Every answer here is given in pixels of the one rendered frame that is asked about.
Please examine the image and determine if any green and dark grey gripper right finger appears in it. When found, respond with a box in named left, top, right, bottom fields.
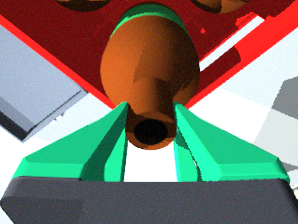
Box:
left=173, top=102, right=290, bottom=184

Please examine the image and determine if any red crate with dividers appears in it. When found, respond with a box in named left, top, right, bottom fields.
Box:
left=0, top=0, right=298, bottom=110

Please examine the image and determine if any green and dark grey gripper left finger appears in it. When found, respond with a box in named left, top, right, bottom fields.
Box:
left=12, top=102, right=128, bottom=181

